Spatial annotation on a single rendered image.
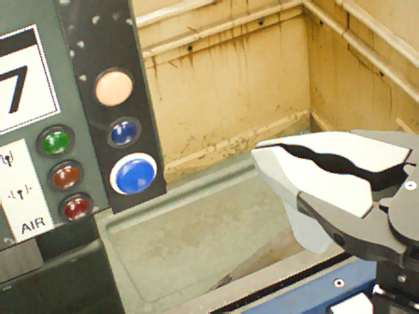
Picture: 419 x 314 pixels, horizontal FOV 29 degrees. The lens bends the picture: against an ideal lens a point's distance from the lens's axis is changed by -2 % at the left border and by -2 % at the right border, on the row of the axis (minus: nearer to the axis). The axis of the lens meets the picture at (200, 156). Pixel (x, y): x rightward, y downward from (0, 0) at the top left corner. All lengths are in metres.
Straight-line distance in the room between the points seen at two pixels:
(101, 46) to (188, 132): 1.47
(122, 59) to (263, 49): 1.43
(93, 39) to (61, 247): 1.07
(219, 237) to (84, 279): 0.45
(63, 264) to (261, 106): 0.73
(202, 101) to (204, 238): 0.33
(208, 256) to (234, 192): 0.22
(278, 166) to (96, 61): 0.15
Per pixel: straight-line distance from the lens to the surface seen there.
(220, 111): 2.01
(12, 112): 0.55
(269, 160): 0.48
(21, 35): 0.52
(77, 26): 0.53
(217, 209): 2.03
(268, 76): 2.02
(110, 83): 0.55
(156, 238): 1.98
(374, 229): 0.43
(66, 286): 1.63
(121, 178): 0.60
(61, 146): 0.57
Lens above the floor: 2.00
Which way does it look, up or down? 41 degrees down
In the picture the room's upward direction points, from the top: 9 degrees counter-clockwise
